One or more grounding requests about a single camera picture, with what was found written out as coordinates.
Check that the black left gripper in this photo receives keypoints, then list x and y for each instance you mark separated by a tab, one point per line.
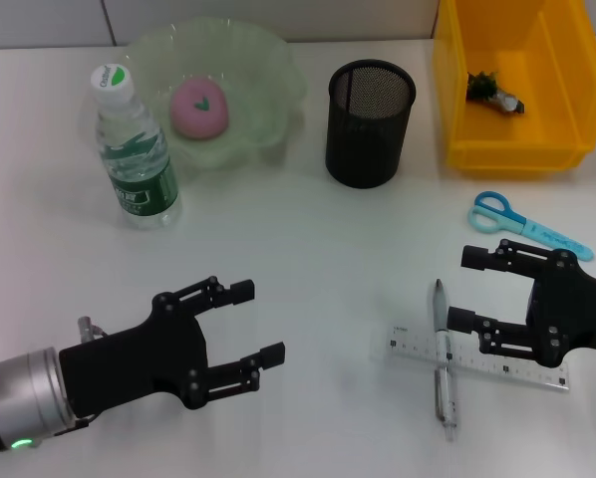
138	363

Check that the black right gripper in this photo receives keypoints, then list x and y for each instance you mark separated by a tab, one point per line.
577	309

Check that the blue scissors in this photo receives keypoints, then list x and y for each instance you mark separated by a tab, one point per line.
507	215

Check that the clear green-label water bottle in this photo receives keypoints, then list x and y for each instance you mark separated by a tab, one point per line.
138	194

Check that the green plastic wrapper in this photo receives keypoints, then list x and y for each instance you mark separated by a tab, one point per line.
485	87

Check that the pink toy peach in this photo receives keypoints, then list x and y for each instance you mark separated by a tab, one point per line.
198	124

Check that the clear plastic ruler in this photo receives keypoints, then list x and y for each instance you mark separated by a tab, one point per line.
417	348

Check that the grey white pen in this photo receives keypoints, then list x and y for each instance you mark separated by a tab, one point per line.
443	393

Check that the black mesh pen holder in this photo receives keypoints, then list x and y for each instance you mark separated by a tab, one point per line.
368	144

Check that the translucent green fruit bowl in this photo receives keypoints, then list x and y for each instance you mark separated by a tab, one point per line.
258	65

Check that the yellow plastic bin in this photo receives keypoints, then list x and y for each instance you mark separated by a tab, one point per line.
522	147

